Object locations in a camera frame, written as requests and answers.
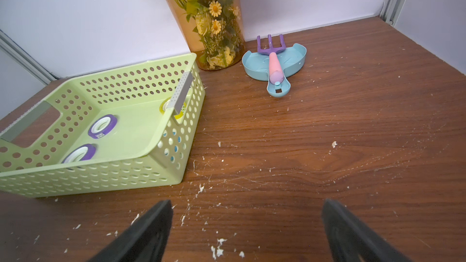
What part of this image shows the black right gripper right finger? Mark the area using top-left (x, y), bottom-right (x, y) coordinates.
top-left (322, 199), bottom-right (410, 262)

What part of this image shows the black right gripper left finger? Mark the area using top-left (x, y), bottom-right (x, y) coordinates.
top-left (90, 200), bottom-right (173, 262)

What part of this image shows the purple tape roll front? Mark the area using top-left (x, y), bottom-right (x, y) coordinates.
top-left (62, 144), bottom-right (97, 164)

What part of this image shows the purple tape roll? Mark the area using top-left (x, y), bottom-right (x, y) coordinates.
top-left (87, 114), bottom-right (118, 139)
top-left (62, 144), bottom-right (97, 164)

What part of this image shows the light green perforated storage basket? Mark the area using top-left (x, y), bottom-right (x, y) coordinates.
top-left (1, 53), bottom-right (205, 198)

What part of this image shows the yellow tape roll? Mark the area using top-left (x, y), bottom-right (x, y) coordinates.
top-left (159, 98), bottom-right (186, 120)

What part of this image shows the purple pink toy rake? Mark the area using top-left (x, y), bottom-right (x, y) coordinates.
top-left (256, 34), bottom-right (286, 85)

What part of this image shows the light blue toy dustpan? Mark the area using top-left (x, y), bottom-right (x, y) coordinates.
top-left (242, 43), bottom-right (307, 98)

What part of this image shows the amber vase with artificial plants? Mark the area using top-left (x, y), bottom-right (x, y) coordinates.
top-left (166, 0), bottom-right (246, 71)

